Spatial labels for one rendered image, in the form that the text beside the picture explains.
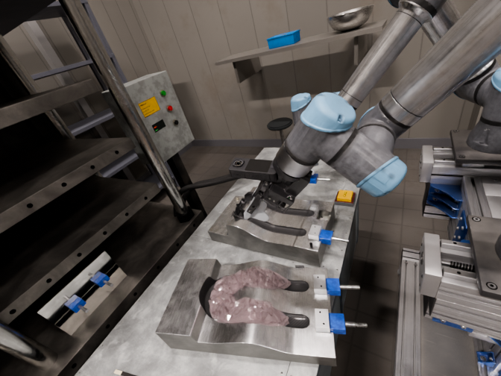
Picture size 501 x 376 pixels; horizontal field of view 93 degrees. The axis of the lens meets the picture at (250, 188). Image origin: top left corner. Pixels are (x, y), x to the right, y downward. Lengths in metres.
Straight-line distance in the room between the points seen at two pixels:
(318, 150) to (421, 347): 1.23
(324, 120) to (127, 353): 0.93
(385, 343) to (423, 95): 1.42
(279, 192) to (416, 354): 1.11
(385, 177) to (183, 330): 0.66
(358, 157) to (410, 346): 1.17
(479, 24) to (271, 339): 0.74
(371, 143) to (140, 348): 0.91
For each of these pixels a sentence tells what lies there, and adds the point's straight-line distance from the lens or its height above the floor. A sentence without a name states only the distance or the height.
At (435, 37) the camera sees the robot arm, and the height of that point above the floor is 1.39.
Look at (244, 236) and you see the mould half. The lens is 0.98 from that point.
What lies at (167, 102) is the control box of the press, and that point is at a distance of 1.42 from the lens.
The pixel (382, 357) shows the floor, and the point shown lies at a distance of 1.68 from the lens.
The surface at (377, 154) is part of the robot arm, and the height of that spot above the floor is 1.35.
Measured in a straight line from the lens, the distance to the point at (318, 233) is 0.88.
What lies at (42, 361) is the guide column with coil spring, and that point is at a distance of 1.21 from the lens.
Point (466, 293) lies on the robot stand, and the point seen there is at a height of 0.95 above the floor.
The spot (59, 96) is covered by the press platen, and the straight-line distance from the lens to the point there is 1.12.
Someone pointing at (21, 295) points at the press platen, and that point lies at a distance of 1.13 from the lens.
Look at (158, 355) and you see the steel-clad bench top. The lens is 0.96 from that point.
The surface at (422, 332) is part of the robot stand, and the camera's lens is 1.54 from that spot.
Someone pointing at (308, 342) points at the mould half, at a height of 0.86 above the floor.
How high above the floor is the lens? 1.57
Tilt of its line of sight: 34 degrees down
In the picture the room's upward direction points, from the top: 17 degrees counter-clockwise
